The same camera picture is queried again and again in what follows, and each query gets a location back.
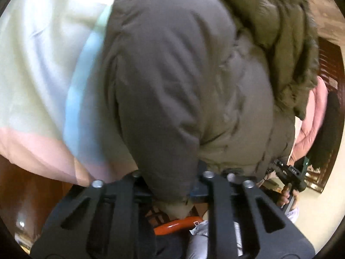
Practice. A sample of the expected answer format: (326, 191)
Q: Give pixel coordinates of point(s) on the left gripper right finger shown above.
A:
(245, 223)

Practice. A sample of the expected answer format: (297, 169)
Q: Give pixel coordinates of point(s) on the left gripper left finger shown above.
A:
(100, 221)

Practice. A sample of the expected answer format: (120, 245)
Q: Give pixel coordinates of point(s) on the olive hooded puffer jacket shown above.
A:
(219, 81)

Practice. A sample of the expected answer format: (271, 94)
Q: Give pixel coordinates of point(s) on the folded pink blanket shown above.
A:
(306, 130)

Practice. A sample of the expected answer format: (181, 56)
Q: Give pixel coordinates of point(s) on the dark wooden headboard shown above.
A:
(331, 71)

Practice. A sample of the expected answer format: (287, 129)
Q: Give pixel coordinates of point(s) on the right hand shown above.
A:
(284, 197)

